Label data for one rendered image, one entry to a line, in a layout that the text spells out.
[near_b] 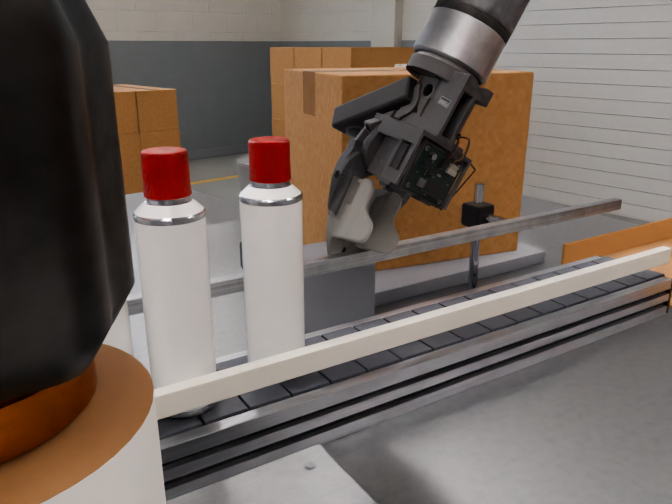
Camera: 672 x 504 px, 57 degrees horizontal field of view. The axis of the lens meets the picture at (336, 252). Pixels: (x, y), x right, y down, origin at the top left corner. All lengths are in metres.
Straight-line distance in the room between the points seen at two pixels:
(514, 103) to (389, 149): 0.40
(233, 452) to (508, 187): 0.61
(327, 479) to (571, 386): 0.32
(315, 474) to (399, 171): 0.26
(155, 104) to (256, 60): 3.20
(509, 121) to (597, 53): 3.91
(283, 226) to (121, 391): 0.33
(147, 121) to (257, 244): 3.58
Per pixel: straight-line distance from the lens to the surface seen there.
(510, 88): 0.93
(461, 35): 0.57
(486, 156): 0.93
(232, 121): 7.00
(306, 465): 0.45
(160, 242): 0.45
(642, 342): 0.80
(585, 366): 0.72
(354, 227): 0.57
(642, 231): 1.15
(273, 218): 0.49
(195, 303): 0.47
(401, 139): 0.55
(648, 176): 4.72
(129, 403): 0.17
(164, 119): 4.11
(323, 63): 4.23
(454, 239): 0.68
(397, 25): 5.92
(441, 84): 0.58
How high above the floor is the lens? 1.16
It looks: 19 degrees down
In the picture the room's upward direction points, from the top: straight up
